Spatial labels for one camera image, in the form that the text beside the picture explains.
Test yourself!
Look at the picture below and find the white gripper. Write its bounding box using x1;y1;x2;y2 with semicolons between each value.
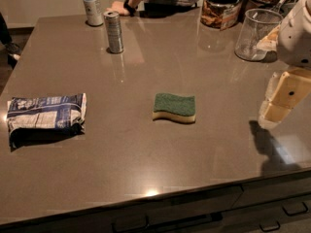
257;0;311;129

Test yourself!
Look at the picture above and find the silver redbull can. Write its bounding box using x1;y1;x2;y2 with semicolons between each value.
104;11;123;53

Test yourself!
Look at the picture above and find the white soda can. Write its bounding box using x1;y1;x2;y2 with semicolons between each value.
83;0;103;26

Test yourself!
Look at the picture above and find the green yellow sponge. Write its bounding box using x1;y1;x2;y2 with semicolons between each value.
153;93;196;123

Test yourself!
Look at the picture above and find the person's hand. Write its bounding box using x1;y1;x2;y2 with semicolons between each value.
107;1;130;17

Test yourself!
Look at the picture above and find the glass jar black lid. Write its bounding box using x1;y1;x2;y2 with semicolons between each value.
200;0;241;30

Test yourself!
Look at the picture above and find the black wrist watch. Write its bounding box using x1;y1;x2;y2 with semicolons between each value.
123;0;138;17

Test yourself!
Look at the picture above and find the blue white chip bag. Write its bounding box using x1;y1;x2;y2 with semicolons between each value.
6;93;86;149

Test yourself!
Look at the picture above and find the dark shoe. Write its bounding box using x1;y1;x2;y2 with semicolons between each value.
5;42;21;60

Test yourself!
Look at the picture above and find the black drawer handle right upper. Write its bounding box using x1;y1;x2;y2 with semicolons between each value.
282;202;309;216

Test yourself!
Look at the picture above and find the black drawer handle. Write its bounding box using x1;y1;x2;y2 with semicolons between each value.
112;215;150;233
259;221;281;233
282;202;309;216

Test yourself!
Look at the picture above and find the black drawer handle right lower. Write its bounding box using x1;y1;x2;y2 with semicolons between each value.
259;221;281;233

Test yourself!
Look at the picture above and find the black drawer handle left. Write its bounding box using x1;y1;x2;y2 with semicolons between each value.
112;215;150;233

